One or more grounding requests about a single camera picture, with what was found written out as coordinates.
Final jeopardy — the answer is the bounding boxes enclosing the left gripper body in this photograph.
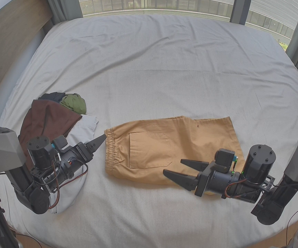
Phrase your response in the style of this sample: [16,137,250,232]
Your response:
[59,141,94,178]

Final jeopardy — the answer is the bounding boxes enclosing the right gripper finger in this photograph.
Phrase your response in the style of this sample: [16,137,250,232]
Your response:
[181,159,209,172]
[163,169,200,192]

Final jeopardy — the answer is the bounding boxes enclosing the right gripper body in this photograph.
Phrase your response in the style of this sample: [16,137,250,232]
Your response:
[195,162,242,199]

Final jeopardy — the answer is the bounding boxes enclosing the tan shorts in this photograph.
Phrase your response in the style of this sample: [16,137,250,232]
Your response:
[104,116,244,196]

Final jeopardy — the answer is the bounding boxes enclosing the bed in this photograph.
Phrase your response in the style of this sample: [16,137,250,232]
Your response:
[0,0,298,248]

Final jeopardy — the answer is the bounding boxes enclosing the pale grey garment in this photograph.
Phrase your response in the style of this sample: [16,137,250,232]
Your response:
[48,114,99,214]

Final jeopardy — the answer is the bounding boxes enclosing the brown garment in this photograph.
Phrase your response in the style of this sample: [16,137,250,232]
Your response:
[18,99,83,171]

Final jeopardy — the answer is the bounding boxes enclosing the green garment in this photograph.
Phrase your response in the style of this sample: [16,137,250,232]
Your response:
[60,93,87,115]

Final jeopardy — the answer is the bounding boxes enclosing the dark grey garment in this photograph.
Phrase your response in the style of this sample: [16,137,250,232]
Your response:
[38,92,66,103]

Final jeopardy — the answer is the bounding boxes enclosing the window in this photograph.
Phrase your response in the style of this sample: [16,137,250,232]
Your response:
[75,0,298,39]

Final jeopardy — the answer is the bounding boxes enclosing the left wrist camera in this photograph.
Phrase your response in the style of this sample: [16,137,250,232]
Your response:
[51,135,71,152]

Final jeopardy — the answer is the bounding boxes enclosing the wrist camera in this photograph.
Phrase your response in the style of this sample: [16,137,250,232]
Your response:
[51,135,71,152]
[214,149,239,174]

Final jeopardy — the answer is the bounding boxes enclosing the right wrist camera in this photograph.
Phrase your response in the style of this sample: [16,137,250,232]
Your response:
[214,149,239,174]

